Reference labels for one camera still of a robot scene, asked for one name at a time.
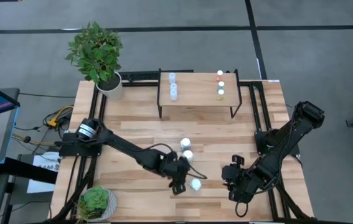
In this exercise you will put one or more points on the plain white plant pot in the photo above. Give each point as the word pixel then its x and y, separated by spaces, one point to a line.
pixel 114 91

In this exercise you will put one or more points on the green succulent plant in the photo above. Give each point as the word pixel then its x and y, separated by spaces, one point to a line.
pixel 95 199

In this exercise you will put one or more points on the green leafy plant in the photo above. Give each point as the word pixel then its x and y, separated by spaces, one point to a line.
pixel 95 53

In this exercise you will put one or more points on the orange translucent pill bottle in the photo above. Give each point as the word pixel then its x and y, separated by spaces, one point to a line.
pixel 219 74

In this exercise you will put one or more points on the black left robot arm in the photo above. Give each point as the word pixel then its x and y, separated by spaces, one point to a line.
pixel 126 146

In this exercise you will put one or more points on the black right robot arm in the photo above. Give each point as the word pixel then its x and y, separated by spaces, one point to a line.
pixel 288 137

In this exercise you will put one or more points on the bluish translucent pill bottle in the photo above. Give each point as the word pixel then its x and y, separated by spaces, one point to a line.
pixel 221 84

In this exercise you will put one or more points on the black stand leg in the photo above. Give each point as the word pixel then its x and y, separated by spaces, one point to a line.
pixel 23 169

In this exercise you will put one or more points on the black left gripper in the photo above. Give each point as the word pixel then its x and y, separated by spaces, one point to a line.
pixel 177 171

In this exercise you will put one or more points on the yellow translucent pill bottle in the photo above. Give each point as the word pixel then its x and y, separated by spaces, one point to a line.
pixel 220 94

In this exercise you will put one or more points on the white melatonin supplement bottle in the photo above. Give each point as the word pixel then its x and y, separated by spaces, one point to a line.
pixel 195 184
pixel 185 143
pixel 188 155

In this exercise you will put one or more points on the wooden shelf black metal legs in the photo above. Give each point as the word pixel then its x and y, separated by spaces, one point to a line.
pixel 198 90

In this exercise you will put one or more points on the patterned white plant pot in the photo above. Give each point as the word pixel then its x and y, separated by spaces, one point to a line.
pixel 112 205

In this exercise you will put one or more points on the black aluminium table frame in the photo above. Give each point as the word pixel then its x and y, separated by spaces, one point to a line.
pixel 254 102

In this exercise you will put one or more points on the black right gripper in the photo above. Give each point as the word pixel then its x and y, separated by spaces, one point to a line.
pixel 237 180

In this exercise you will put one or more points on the white paper sheet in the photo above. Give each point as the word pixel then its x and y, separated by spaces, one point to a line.
pixel 42 186

